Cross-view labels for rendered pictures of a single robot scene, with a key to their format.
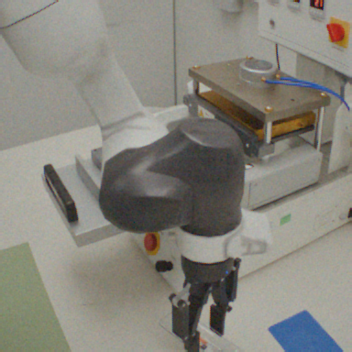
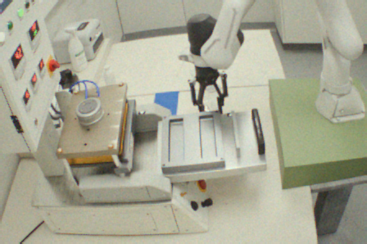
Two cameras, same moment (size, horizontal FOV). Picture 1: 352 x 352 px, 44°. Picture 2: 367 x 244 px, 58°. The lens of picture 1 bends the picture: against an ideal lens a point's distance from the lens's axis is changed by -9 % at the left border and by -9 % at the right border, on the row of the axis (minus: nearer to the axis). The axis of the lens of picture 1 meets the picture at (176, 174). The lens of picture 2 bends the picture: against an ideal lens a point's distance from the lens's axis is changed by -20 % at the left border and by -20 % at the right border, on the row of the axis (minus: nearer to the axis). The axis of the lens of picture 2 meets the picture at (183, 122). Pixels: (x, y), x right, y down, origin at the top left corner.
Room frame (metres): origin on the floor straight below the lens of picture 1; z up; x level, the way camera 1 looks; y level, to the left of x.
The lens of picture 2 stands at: (1.45, 0.51, 1.76)
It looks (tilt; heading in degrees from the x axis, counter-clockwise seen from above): 41 degrees down; 215
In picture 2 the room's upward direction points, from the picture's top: 11 degrees counter-clockwise
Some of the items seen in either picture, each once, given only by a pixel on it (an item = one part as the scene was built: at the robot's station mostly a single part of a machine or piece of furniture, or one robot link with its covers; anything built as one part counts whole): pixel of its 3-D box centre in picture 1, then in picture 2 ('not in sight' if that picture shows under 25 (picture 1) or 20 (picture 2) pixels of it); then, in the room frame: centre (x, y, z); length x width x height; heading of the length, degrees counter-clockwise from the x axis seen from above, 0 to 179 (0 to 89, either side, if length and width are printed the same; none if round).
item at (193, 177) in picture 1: (171, 178); (215, 33); (0.48, 0.01, 1.15); 0.18 x 0.10 x 0.13; 94
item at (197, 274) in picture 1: (206, 269); (206, 73); (0.49, -0.04, 0.99); 0.08 x 0.08 x 0.09
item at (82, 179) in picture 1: (126, 178); (210, 141); (0.76, 0.10, 0.97); 0.30 x 0.22 x 0.08; 119
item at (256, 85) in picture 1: (274, 92); (84, 119); (0.90, -0.21, 1.08); 0.31 x 0.24 x 0.13; 29
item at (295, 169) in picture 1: (267, 181); (132, 119); (0.75, -0.17, 0.96); 0.26 x 0.05 x 0.07; 119
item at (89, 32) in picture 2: not in sight; (78, 40); (0.24, -0.92, 0.88); 0.25 x 0.20 x 0.17; 110
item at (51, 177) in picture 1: (59, 191); (258, 130); (0.69, 0.22, 0.99); 0.15 x 0.02 x 0.04; 29
